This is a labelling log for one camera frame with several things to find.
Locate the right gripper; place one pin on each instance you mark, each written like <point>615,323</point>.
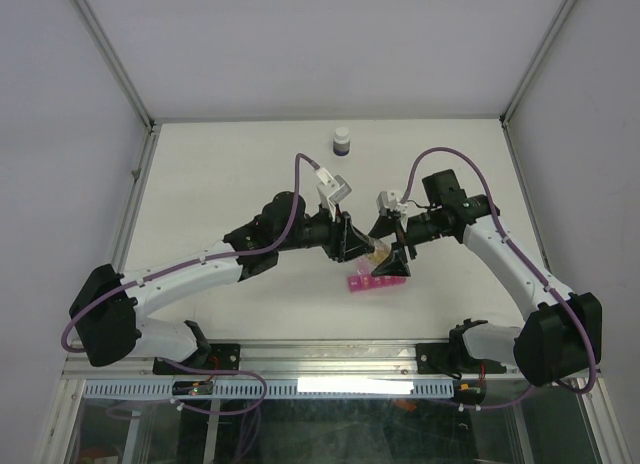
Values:
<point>397,266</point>

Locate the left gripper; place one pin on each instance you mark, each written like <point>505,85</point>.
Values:
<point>344,240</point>

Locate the clear bottle yellow pills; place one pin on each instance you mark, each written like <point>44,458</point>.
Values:
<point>380,253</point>

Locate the pink weekly pill organizer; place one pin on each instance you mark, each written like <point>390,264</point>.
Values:
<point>363,280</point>

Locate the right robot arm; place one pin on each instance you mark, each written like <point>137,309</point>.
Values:
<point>562,330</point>

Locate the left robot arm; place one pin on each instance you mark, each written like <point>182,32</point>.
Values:
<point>112,313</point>

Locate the white cap dark bottle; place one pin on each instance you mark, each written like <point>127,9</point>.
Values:
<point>341,141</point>

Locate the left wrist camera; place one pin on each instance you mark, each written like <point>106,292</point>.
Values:
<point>332,189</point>

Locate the aluminium mounting rail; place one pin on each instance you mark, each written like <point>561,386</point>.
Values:
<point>290,359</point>

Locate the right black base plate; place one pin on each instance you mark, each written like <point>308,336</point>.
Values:
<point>437,358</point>

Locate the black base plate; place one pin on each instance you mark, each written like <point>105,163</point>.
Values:
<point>220,357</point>
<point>437,358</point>

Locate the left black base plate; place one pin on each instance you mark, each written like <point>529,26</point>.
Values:
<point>220,357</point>

